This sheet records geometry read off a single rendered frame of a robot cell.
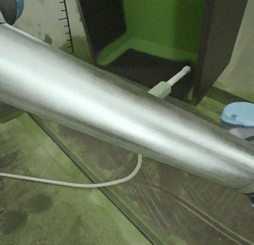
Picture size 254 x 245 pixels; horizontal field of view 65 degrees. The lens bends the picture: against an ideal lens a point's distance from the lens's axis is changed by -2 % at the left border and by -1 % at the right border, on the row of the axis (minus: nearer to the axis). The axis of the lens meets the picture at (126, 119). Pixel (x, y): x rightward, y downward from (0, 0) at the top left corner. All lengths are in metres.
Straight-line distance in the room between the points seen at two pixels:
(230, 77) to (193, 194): 0.92
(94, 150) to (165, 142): 0.97
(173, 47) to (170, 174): 0.70
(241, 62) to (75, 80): 1.51
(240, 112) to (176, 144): 0.26
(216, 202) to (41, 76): 1.00
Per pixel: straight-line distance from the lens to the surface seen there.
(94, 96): 0.23
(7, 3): 0.39
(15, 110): 1.66
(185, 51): 1.19
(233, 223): 1.08
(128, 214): 1.00
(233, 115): 0.48
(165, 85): 0.77
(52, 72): 0.23
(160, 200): 1.03
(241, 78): 1.64
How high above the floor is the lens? 0.95
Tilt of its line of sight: 40 degrees down
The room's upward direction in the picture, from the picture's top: straight up
